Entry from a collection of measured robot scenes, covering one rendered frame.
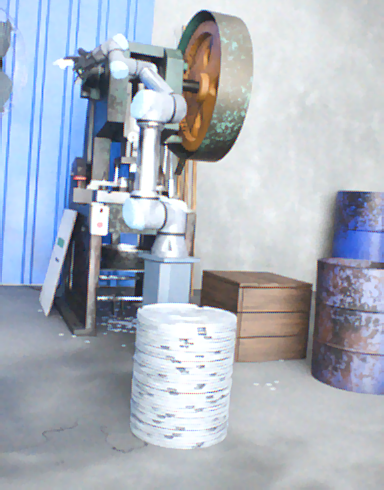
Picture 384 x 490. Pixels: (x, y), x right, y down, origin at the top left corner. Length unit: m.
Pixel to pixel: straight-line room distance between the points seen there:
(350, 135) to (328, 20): 1.01
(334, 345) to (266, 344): 0.38
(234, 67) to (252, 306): 1.19
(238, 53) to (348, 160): 2.44
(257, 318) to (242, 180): 2.25
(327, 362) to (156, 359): 0.93
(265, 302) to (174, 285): 0.46
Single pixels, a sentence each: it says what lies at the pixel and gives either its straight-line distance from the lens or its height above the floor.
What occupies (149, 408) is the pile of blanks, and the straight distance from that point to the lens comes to 1.56.
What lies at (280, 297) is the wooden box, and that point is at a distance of 2.46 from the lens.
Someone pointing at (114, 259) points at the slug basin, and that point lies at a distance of 2.88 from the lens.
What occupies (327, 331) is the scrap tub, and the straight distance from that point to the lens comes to 2.23.
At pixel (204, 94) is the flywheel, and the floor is 1.28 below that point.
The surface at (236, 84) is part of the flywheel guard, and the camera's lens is 2.81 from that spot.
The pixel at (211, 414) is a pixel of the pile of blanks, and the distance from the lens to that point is 1.57.
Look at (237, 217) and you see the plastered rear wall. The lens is 4.50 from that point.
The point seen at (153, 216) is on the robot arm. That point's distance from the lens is 2.12.
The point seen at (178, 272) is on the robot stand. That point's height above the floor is 0.39.
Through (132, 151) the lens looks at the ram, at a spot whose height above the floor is 0.92.
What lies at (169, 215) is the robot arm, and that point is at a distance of 2.16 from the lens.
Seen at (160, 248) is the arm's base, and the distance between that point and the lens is 2.18.
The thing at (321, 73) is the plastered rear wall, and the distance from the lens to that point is 5.00.
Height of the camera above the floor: 0.66
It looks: 3 degrees down
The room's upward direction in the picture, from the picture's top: 4 degrees clockwise
